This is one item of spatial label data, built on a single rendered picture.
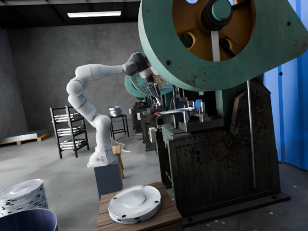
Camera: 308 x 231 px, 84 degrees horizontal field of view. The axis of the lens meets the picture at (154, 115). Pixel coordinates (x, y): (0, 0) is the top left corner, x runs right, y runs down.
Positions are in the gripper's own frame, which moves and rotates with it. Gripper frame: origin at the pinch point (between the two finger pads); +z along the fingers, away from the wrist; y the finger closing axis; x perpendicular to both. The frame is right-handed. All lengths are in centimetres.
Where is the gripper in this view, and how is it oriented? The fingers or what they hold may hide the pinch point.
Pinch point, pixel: (159, 100)
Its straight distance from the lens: 133.1
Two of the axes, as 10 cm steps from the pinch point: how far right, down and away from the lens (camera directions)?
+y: 5.2, 0.4, -8.5
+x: 7.3, -5.4, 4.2
